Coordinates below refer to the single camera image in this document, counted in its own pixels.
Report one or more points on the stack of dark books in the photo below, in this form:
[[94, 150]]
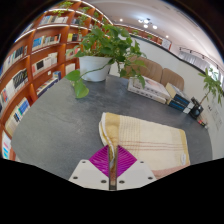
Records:
[[178, 100]]

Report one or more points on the leafy plant in white pot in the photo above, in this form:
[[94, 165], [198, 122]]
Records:
[[95, 68]]

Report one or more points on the long orange wall shelf unit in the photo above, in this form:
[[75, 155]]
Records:
[[146, 35]]

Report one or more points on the white curtains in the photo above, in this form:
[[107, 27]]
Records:
[[200, 61]]

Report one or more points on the small tree in black pot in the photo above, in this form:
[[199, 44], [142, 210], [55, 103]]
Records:
[[196, 111]]

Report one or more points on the orange wooden bookshelf unit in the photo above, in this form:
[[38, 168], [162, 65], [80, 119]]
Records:
[[30, 66]]

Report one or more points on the yellow striped towel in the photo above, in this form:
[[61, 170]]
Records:
[[146, 143]]

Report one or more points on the recessed ceiling lights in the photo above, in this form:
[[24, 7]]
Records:
[[121, 20]]

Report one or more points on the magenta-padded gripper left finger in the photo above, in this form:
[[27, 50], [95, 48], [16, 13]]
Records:
[[90, 173]]

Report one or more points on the tan upholstered chair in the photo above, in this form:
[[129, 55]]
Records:
[[151, 70], [173, 80]]

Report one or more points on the ceiling lamp with round bulbs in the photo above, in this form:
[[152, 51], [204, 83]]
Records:
[[146, 22]]

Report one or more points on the black track light rail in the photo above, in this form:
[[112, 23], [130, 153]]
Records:
[[196, 52]]

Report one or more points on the white framed sign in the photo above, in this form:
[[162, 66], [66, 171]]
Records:
[[166, 44]]

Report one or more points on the stack of white books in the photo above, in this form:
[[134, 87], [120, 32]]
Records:
[[148, 88]]

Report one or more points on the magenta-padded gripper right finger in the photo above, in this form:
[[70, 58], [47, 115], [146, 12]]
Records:
[[135, 173]]

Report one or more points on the white wall socket panel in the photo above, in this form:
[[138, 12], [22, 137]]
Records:
[[216, 116]]

